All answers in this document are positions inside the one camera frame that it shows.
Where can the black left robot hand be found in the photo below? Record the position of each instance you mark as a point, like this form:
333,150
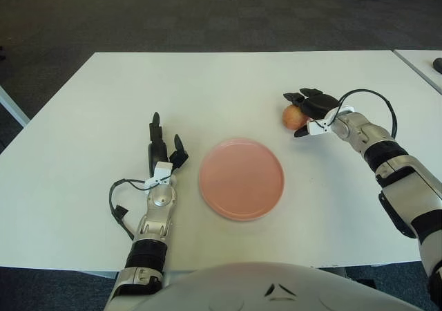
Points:
157,150

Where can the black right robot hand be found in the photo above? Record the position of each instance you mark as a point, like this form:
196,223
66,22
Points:
319,105

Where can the yellow-red apple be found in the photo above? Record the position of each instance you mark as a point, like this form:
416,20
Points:
293,117

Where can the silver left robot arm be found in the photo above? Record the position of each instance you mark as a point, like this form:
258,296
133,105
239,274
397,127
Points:
159,200

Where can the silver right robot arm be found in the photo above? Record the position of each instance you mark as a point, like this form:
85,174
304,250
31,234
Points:
390,155

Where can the round pink plate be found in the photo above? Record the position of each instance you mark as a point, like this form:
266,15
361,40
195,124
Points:
241,179

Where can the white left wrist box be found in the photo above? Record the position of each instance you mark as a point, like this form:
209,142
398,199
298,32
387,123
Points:
161,171

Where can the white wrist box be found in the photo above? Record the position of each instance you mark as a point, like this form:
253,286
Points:
161,171
317,128

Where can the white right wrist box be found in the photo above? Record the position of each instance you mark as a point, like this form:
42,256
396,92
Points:
317,128

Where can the grey handheld controller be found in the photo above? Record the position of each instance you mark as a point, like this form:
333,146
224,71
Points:
438,63

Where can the grey robot torso shell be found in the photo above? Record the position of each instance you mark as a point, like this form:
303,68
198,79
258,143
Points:
276,290

